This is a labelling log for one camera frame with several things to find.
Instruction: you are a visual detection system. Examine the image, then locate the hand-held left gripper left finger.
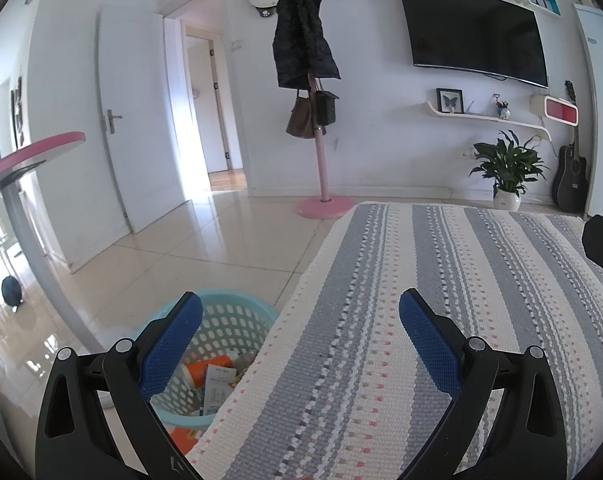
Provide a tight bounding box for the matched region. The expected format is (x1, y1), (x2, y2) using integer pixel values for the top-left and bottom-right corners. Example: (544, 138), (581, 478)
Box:
(34, 291), (205, 480)

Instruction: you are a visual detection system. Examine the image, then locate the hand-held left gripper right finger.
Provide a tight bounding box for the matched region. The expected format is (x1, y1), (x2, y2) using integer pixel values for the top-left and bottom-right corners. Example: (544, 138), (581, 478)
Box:
(396, 287), (568, 480)

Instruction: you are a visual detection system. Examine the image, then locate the orange white tube container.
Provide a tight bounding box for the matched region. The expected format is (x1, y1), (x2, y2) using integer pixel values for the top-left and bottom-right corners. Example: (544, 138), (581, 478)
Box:
(182, 355), (240, 389)

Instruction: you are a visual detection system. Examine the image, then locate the teal plastic basket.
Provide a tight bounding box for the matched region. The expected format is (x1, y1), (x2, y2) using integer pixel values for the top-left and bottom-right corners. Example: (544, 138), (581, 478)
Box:
(132, 288), (281, 461)

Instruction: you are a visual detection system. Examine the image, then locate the white paper receipt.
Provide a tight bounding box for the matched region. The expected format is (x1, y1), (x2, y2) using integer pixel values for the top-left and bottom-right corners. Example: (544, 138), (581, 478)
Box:
(202, 365), (237, 416)

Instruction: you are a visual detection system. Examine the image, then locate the grey white striped tablecloth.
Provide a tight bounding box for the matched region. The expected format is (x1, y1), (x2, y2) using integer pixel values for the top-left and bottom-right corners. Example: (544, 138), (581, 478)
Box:
(184, 201), (603, 480)

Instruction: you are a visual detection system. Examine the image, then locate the black guitar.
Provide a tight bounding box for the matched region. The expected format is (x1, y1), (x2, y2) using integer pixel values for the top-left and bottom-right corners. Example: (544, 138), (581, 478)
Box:
(551, 80), (589, 213)

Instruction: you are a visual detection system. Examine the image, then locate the red item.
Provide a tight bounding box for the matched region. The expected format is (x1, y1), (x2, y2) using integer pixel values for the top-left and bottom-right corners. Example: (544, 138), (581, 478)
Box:
(169, 427), (212, 461)

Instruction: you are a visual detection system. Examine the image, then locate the potted green plant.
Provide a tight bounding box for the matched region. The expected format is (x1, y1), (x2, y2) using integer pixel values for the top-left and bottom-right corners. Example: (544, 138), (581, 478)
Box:
(469, 130), (549, 212)

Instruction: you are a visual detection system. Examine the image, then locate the dark blue ball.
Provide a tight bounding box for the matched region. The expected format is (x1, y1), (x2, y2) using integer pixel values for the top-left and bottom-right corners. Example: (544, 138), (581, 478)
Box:
(0, 276), (25, 307)

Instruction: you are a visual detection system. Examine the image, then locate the pink coat stand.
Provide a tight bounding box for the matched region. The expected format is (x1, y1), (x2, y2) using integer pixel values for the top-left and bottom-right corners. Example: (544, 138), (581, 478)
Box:
(259, 0), (355, 219)

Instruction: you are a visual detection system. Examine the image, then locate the framed butterfly picture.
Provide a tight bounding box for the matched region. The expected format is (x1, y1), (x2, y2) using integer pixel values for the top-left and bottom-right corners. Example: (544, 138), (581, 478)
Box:
(435, 88), (465, 114)

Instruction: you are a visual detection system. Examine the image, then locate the white door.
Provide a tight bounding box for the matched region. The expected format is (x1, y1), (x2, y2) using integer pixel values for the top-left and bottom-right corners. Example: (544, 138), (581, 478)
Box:
(98, 4), (192, 235)

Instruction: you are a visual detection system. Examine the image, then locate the pink round table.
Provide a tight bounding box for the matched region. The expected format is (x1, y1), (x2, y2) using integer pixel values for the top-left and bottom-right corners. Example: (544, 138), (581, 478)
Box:
(0, 131), (107, 356)

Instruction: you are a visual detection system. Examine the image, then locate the black television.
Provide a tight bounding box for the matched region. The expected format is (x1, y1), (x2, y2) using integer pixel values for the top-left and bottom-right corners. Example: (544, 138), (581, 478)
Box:
(397, 0), (551, 89)

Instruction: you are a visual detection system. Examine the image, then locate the black bag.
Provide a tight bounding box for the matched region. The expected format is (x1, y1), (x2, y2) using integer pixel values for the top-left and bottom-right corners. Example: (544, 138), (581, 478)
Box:
(314, 80), (339, 126)

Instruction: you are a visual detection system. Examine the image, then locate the brown bag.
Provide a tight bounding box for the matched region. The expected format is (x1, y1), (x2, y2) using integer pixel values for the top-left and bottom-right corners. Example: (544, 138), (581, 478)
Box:
(286, 91), (327, 140)

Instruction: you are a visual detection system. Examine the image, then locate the black coat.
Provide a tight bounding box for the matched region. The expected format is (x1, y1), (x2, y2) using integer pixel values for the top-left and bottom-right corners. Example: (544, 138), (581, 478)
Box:
(273, 0), (341, 92)

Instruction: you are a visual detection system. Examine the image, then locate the red white wall box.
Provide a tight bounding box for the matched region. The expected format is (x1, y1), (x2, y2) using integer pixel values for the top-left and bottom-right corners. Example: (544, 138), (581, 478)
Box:
(544, 95), (579, 126)

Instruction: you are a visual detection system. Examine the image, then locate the white curved wall shelf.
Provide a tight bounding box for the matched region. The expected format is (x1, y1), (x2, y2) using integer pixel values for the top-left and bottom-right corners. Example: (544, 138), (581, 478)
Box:
(425, 100), (552, 142)

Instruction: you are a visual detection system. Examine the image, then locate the dark framed wall picture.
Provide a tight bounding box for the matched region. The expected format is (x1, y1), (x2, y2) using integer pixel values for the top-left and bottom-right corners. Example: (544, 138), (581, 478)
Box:
(10, 76), (23, 148)

